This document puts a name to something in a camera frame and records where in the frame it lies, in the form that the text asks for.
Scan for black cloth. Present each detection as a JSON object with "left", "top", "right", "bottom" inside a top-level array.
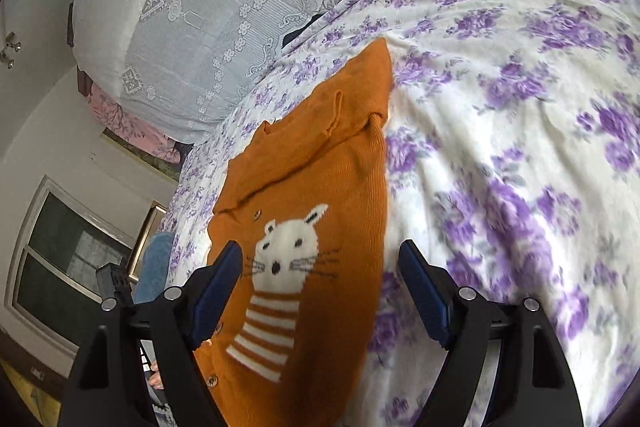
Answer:
[{"left": 282, "top": 14, "right": 326, "bottom": 48}]

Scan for blue denim pants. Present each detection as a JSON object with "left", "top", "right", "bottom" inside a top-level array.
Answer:
[{"left": 132, "top": 232, "right": 176, "bottom": 305}]

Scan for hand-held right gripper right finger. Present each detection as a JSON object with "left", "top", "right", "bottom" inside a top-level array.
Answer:
[{"left": 397, "top": 239, "right": 586, "bottom": 427}]

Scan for orange knit cardigan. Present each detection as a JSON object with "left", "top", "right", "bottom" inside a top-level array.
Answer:
[{"left": 192, "top": 39, "right": 393, "bottom": 427}]

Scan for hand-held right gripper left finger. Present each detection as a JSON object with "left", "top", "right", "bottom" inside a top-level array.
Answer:
[{"left": 59, "top": 239, "right": 244, "bottom": 427}]

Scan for white framed window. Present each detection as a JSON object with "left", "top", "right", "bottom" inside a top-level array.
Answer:
[{"left": 5, "top": 174, "right": 141, "bottom": 348}]

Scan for purple floral bedsheet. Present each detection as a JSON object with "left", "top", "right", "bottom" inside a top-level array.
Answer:
[{"left": 160, "top": 0, "right": 640, "bottom": 427}]

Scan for gold picture frame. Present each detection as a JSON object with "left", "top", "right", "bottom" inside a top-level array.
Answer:
[{"left": 125, "top": 201, "right": 168, "bottom": 283}]

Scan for pink floral cloth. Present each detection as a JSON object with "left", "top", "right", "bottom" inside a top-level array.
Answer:
[{"left": 87, "top": 84, "right": 196, "bottom": 165}]

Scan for white lace cover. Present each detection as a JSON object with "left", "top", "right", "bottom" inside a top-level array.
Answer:
[{"left": 72, "top": 0, "right": 418, "bottom": 145}]

